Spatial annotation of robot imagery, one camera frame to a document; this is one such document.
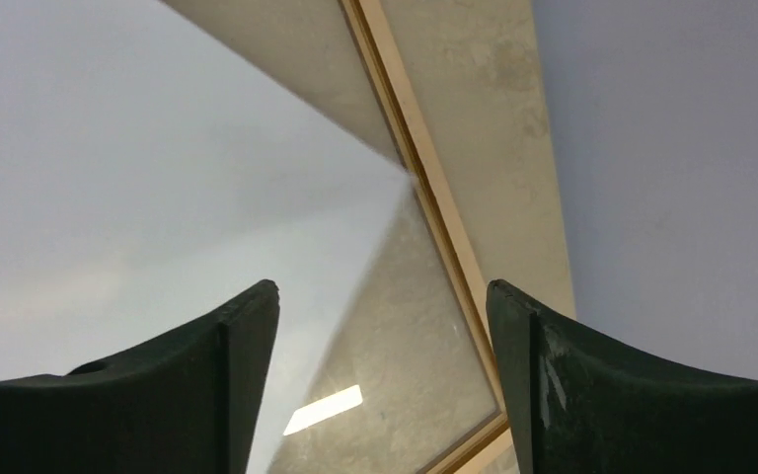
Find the plant window photo print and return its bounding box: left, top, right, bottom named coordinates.
left=0, top=1, right=412, bottom=473

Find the light wooden picture frame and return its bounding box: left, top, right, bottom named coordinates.
left=341, top=0, right=512, bottom=473

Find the clear acrylic glass pane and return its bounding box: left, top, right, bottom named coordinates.
left=270, top=197, right=496, bottom=473

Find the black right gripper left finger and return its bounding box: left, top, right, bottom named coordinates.
left=0, top=279, right=280, bottom=473

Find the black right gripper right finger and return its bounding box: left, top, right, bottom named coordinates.
left=486, top=279, right=758, bottom=473

